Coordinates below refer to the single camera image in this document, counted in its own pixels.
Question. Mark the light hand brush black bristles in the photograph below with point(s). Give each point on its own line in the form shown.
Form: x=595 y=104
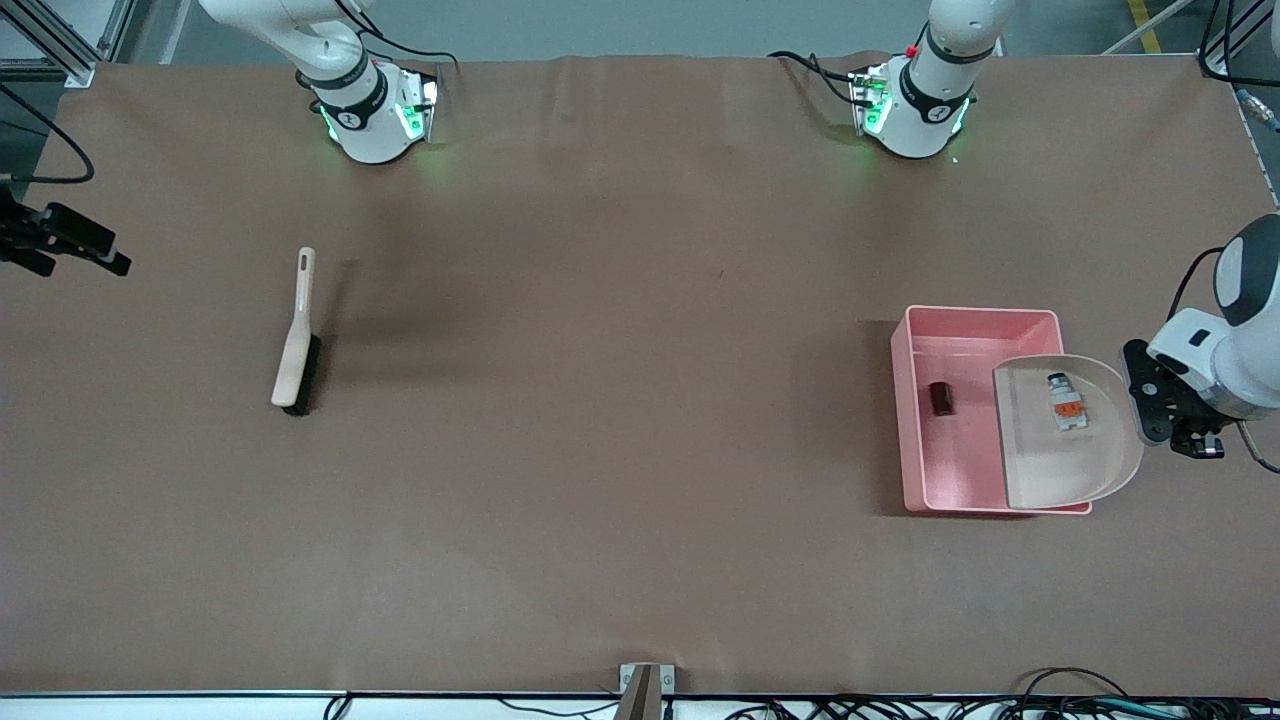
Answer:
x=296 y=350

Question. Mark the brown table mat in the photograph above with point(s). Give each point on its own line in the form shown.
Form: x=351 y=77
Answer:
x=500 y=550

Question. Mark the aluminium frame profile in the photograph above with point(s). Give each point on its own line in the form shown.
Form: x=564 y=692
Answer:
x=1218 y=65
x=60 y=45

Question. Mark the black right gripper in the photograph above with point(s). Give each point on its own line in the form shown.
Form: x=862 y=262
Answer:
x=38 y=233

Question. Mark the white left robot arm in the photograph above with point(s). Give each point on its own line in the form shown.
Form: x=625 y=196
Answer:
x=925 y=120

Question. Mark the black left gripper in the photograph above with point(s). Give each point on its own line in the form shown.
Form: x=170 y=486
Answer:
x=1196 y=416

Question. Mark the dark brown small component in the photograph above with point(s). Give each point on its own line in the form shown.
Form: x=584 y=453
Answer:
x=940 y=398

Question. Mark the light plastic dustpan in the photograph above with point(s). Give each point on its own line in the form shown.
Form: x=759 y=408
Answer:
x=1070 y=460

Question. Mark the pink plastic bin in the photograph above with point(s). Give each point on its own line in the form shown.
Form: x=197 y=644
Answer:
x=950 y=470

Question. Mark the metal table edge bracket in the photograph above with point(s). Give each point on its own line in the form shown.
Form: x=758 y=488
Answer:
x=645 y=685

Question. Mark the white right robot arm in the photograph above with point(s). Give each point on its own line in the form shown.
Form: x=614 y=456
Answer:
x=370 y=130

